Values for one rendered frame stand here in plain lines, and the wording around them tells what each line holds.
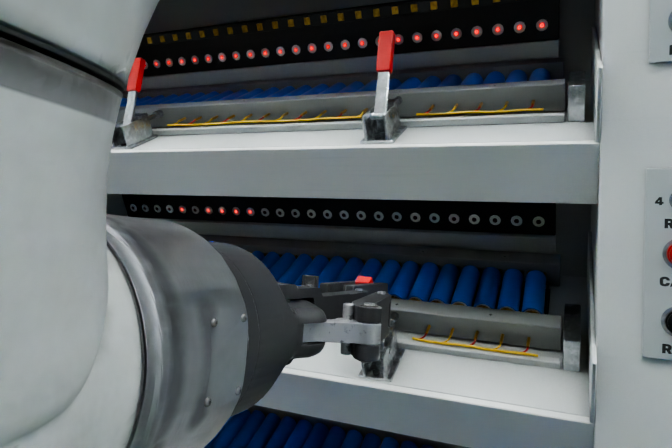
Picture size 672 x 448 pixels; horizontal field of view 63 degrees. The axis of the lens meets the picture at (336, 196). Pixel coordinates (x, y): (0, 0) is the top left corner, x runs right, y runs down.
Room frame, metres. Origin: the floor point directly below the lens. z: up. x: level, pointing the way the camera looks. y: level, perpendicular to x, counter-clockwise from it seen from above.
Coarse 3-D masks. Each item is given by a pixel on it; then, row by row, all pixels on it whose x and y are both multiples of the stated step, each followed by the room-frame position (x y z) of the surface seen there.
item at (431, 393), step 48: (336, 240) 0.62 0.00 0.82; (384, 240) 0.60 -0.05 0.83; (432, 240) 0.58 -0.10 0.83; (480, 240) 0.56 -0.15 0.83; (528, 240) 0.54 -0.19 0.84; (576, 288) 0.51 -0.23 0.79; (432, 336) 0.48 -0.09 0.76; (576, 336) 0.41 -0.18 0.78; (288, 384) 0.46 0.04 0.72; (336, 384) 0.44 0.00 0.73; (384, 384) 0.43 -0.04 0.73; (432, 384) 0.42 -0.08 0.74; (480, 384) 0.41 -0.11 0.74; (528, 384) 0.41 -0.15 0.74; (576, 384) 0.40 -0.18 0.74; (432, 432) 0.42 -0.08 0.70; (480, 432) 0.40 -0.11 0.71; (528, 432) 0.39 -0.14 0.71; (576, 432) 0.37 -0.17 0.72
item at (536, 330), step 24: (408, 312) 0.48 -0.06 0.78; (432, 312) 0.47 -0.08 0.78; (456, 312) 0.46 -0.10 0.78; (480, 312) 0.46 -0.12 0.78; (504, 312) 0.45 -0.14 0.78; (528, 312) 0.45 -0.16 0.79; (456, 336) 0.47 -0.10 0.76; (480, 336) 0.46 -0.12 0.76; (504, 336) 0.45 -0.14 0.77; (528, 336) 0.44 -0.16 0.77; (552, 336) 0.43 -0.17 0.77
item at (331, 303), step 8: (288, 288) 0.26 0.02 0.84; (296, 288) 0.27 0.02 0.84; (304, 288) 0.28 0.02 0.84; (312, 288) 0.29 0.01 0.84; (288, 296) 0.26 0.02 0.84; (296, 296) 0.27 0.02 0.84; (304, 296) 0.28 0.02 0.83; (312, 296) 0.28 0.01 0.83; (320, 296) 0.29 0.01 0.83; (328, 296) 0.30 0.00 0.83; (336, 296) 0.31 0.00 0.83; (344, 296) 0.32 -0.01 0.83; (352, 296) 0.33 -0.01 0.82; (360, 296) 0.34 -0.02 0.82; (320, 304) 0.29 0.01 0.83; (328, 304) 0.30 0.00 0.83; (336, 304) 0.31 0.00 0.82; (328, 312) 0.30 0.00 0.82; (336, 312) 0.31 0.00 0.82
